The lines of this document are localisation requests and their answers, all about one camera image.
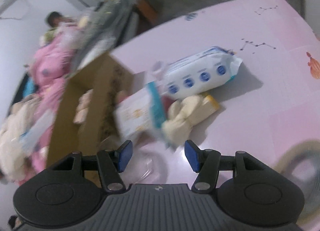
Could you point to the pink floral blanket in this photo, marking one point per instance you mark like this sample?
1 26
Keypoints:
52 62

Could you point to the clear packing tape roll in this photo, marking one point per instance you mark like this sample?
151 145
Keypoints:
300 164

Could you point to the cream plush bundle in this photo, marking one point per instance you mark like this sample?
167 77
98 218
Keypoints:
19 122

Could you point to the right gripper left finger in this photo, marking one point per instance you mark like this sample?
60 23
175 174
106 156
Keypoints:
111 164

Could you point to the orange striped towel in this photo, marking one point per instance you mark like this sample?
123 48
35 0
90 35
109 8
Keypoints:
82 108

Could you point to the child with dark hair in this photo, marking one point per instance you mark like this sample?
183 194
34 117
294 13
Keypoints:
55 18

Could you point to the cotton swab bag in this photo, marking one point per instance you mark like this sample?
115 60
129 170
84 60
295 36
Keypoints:
141 113

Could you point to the cream cloth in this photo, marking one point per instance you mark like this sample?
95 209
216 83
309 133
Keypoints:
184 114

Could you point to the clear plastic package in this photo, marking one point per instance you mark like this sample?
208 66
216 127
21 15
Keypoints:
29 139

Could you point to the wet wipes pack blue dots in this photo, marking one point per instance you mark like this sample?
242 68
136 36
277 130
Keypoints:
200 72

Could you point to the clear drinking glass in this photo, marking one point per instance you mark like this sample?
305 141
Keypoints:
144 167

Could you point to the orange wooden stool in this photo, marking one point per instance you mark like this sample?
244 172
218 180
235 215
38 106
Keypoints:
147 11

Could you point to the grey green quilt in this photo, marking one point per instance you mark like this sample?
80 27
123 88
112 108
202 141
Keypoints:
113 24

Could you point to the brown cardboard box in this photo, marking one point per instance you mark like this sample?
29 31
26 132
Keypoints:
105 77

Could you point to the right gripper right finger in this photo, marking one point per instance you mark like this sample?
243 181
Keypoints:
205 163

